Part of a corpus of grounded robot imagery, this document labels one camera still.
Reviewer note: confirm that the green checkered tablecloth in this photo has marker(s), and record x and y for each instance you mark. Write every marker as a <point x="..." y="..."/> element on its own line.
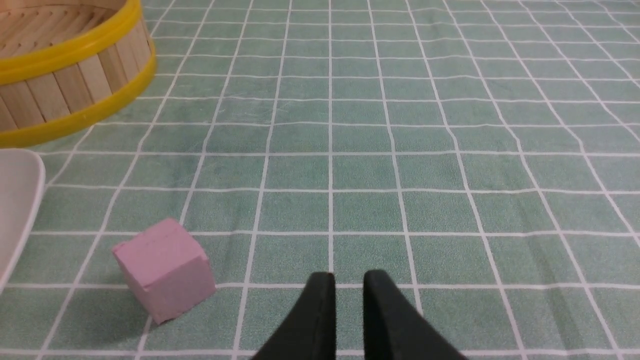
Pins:
<point x="485" y="153"/>

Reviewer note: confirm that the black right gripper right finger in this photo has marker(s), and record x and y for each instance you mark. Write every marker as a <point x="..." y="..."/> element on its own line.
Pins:
<point x="392" y="327"/>

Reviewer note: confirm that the yellow bamboo steamer basket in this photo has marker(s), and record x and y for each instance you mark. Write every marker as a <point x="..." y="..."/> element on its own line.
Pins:
<point x="68" y="64"/>

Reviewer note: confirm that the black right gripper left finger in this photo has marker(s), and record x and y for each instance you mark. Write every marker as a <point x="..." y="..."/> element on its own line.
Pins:
<point x="308" y="332"/>

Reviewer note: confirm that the white square plate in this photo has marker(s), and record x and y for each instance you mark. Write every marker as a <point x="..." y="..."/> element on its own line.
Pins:
<point x="22" y="186"/>

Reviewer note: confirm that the pink cube block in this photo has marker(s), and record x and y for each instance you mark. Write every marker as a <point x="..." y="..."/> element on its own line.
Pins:
<point x="167" y="270"/>

